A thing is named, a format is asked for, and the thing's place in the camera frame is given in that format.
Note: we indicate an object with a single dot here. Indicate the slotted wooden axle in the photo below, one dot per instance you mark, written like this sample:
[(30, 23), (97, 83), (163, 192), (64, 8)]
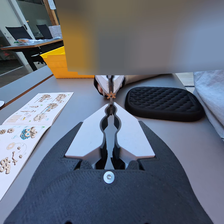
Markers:
[(111, 105)]

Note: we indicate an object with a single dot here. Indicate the clear plastic bag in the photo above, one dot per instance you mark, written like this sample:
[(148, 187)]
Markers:
[(26, 41)]

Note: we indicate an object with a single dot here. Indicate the black honeycomb cushion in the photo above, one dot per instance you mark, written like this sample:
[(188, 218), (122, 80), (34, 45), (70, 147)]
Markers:
[(164, 105)]

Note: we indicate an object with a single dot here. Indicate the person's right hand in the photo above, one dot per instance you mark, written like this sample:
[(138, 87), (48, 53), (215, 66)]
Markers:
[(100, 88)]

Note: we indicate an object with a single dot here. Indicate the stack of white boxes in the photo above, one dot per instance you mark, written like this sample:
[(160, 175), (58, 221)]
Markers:
[(55, 31)]

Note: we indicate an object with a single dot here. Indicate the paper notice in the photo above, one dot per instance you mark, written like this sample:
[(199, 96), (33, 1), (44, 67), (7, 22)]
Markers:
[(51, 4)]

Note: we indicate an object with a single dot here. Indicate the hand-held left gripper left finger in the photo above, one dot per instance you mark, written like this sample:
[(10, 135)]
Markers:
[(85, 140)]

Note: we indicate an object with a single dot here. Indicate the small wooden gear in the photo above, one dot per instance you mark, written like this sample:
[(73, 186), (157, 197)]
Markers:
[(111, 95)]

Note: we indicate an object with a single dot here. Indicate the black mesh chair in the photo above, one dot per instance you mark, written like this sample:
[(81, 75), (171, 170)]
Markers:
[(18, 32), (44, 31)]

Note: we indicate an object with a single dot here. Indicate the wooden document stand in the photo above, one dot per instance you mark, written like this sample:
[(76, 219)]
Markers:
[(1, 103)]

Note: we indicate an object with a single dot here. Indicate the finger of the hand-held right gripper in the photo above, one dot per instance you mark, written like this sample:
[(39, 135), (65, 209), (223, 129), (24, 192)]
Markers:
[(103, 82), (118, 81)]

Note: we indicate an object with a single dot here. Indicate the background desk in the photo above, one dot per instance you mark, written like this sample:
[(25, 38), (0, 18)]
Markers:
[(43, 42)]

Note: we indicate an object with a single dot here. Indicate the assembly instruction booklet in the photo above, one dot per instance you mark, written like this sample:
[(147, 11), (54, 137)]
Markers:
[(26, 136)]

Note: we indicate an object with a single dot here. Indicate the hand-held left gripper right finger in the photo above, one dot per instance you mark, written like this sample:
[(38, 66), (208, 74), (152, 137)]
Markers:
[(134, 140)]

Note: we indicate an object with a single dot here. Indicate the person's right forearm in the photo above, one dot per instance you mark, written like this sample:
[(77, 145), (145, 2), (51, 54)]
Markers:
[(140, 78)]

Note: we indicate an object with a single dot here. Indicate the yellow plastic bin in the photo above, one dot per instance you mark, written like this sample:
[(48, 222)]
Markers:
[(56, 64)]

